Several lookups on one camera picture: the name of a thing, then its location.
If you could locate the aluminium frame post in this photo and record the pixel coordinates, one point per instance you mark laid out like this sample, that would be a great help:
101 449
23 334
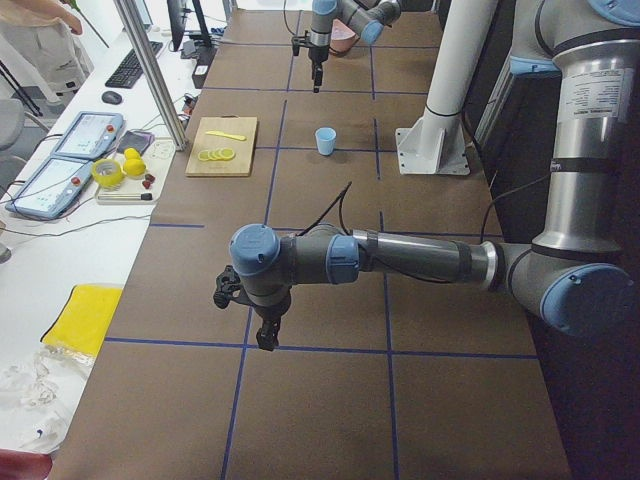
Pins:
136 32

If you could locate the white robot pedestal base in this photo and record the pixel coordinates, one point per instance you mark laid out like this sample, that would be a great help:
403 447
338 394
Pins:
435 144

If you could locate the teach pendant far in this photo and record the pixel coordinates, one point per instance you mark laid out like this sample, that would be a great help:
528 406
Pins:
89 135

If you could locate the dark notebook stack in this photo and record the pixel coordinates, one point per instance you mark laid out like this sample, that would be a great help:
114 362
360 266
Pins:
137 139

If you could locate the computer mouse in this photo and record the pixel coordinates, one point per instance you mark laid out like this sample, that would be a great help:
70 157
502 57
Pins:
111 97

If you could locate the black keyboard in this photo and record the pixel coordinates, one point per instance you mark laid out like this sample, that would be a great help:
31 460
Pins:
128 72

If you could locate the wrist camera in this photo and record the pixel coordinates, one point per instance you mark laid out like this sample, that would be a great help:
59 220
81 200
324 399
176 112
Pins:
229 289
300 41

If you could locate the white tray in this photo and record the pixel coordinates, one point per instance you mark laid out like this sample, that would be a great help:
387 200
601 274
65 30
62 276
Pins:
134 178

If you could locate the pink bowl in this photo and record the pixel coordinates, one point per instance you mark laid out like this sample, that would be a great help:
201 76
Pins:
342 37

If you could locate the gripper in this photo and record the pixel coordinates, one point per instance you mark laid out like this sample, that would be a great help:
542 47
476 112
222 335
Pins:
317 54
270 312

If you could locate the wooden knife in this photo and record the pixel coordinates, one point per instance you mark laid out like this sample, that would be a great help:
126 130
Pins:
222 134

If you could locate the teach pendant near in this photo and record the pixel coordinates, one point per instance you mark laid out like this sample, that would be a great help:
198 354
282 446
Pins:
52 188

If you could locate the yellow cloth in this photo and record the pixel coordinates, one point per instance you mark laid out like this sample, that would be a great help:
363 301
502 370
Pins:
83 322

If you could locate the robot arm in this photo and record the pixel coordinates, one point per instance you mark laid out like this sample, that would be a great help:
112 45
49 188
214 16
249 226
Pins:
366 20
567 275

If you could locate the teach pendant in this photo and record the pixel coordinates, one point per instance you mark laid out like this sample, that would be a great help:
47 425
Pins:
52 188
89 135

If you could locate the whole lemon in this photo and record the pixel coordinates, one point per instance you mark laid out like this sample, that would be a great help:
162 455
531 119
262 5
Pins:
131 153
134 167

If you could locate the yellow tape roll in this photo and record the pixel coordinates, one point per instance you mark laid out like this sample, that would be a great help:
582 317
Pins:
107 173

